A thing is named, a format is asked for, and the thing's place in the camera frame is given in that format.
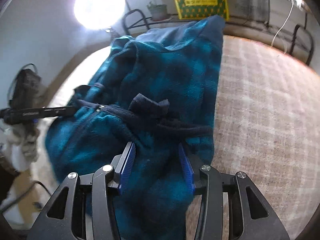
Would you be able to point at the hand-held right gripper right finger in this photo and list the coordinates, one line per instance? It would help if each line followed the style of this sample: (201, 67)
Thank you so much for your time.
(187, 173)

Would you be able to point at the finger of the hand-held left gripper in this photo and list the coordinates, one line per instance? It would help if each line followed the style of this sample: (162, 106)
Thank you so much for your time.
(55, 111)

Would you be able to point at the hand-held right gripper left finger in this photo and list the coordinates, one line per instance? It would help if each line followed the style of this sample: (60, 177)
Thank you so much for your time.
(127, 166)

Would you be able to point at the blue plaid fleece garment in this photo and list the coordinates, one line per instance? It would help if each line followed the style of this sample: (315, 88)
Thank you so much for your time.
(155, 85)

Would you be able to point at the dark bag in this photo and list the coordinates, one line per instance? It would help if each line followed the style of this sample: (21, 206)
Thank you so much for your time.
(26, 85)

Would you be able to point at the bed with beige plaid blanket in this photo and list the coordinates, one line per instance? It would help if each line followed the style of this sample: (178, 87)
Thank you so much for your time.
(260, 120)

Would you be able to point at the bright round lamp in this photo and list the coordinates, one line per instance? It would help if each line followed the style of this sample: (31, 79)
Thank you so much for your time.
(99, 3)

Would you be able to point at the black metal rack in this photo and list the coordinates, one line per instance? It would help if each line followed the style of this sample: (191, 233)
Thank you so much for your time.
(140, 22)

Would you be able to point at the potted plant in grey pot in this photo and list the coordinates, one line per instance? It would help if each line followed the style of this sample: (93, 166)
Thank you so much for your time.
(157, 11)

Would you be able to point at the green box with yellow border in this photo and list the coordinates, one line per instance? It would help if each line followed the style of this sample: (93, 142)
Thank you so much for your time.
(200, 3)

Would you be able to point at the grey hanging cloth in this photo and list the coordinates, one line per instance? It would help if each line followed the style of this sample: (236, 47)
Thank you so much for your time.
(250, 0)

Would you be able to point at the black metal bed frame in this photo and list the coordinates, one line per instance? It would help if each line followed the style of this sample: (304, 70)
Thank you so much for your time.
(303, 42)

